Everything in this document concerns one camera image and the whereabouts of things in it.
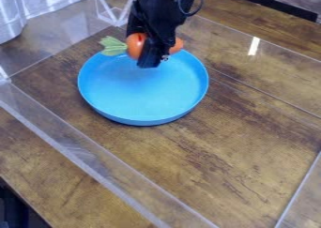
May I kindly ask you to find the blue round tray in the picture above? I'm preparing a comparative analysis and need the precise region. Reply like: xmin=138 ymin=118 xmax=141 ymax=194
xmin=78 ymin=51 xmax=210 ymax=126

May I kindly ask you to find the clear acrylic enclosure wall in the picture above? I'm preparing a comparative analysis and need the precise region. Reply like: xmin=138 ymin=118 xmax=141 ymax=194
xmin=0 ymin=0 xmax=321 ymax=228

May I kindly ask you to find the white patterned curtain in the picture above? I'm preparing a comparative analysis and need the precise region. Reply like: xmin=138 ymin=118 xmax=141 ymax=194
xmin=0 ymin=0 xmax=82 ymax=44

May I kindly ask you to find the orange toy carrot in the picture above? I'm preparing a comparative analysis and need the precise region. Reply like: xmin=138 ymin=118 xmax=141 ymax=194
xmin=98 ymin=32 xmax=186 ymax=61

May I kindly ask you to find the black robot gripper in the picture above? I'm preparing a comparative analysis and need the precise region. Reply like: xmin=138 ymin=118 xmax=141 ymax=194
xmin=127 ymin=0 xmax=197 ymax=68

